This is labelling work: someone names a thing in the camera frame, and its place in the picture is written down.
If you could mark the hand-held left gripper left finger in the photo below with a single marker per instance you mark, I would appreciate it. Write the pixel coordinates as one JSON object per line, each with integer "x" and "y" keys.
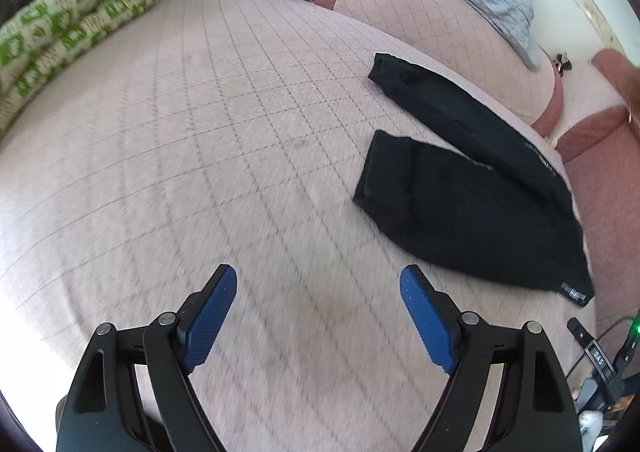
{"x": 210, "y": 317}

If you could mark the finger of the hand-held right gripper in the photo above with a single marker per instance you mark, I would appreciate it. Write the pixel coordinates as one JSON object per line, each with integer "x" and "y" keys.
{"x": 597, "y": 359}

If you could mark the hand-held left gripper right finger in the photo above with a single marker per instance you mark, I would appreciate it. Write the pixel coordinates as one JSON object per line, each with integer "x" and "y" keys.
{"x": 427, "y": 322}

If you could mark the black pants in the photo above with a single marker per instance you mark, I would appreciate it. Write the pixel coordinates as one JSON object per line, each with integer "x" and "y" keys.
{"x": 450, "y": 212}

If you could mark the white plastic object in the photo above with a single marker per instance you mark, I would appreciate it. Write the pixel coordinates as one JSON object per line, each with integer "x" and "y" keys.
{"x": 590, "y": 422}

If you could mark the pink backrest cushion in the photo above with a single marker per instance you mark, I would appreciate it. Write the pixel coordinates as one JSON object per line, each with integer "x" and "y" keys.
{"x": 605, "y": 192}
{"x": 400, "y": 6}

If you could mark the green patterned quilt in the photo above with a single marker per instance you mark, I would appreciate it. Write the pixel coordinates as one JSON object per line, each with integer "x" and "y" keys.
{"x": 65, "y": 21}

